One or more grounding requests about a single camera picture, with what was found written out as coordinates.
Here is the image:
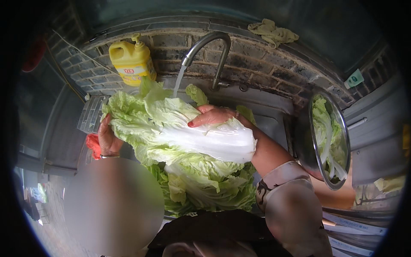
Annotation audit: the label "person's right hand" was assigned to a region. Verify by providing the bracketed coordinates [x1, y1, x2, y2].
[188, 104, 246, 128]

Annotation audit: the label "person's left hand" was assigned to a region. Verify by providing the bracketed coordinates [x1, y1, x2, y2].
[98, 113, 124, 158]

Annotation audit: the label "large napa cabbage leaf bunch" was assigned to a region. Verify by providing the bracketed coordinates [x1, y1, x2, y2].
[101, 76, 258, 166]

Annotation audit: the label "red cloth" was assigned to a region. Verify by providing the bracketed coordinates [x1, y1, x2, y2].
[85, 133, 102, 160]

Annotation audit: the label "yellow detergent pump bottle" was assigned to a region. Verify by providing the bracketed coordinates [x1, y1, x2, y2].
[109, 33, 157, 87]

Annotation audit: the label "red round object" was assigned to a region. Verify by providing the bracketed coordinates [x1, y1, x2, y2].
[22, 38, 48, 73]

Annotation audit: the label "pile of cabbage leaves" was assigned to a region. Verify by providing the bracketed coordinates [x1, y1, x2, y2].
[145, 105, 258, 217]

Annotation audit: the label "curved steel faucet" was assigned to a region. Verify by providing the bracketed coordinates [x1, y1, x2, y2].
[181, 31, 232, 91]

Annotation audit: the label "person's body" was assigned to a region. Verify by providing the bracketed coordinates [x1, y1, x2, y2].
[146, 180, 334, 257]

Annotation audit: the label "yellow rag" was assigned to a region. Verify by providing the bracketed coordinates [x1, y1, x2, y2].
[247, 18, 300, 49]

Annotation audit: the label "stainless steel bowl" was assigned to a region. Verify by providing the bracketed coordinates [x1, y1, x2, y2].
[293, 91, 352, 191]

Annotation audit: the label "cabbage leaves in bowl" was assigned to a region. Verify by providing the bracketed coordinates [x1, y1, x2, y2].
[312, 95, 349, 182]

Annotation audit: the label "orange board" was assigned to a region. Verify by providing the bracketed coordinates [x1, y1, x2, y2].
[311, 160, 356, 210]

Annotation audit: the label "green and white packet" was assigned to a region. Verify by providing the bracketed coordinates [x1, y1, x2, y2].
[344, 68, 365, 90]

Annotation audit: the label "grey metal cabinet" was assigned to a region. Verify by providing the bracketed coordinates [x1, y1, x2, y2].
[342, 75, 409, 187]

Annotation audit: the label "white cable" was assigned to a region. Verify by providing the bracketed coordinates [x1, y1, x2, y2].
[51, 30, 121, 76]

